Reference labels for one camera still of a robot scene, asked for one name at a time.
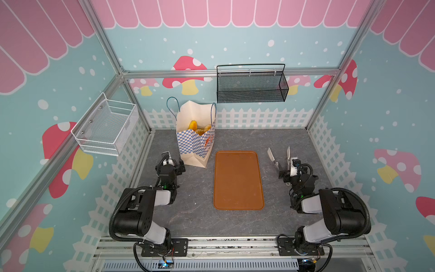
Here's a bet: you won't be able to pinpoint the checkered paper bag blue handles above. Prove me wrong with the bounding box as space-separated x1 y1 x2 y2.
171 100 217 168

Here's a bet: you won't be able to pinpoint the ridged yellow fake bread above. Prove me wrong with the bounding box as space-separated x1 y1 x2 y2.
188 120 198 131

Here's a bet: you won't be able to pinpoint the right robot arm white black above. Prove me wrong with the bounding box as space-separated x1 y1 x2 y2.
275 160 371 256

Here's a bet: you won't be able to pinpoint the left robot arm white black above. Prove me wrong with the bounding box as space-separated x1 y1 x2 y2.
109 152 186 256

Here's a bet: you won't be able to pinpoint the yellow fake bread roll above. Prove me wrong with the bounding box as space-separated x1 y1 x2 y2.
195 129 205 136

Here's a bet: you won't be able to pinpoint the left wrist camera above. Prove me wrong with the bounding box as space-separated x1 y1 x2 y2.
161 151 174 165

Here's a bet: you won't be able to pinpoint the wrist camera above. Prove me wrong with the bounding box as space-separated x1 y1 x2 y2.
161 151 174 165
289 157 301 168

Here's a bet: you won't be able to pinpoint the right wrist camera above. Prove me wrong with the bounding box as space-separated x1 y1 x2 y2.
289 157 301 168

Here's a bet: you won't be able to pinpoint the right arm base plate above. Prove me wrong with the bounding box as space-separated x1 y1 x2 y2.
275 235 325 257

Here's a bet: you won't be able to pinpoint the white mesh wall basket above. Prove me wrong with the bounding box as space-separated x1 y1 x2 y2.
71 93 139 156

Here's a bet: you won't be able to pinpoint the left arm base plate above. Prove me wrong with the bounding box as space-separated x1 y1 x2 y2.
140 238 189 257

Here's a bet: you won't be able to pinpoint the black mesh wall basket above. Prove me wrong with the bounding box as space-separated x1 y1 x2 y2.
216 63 290 104

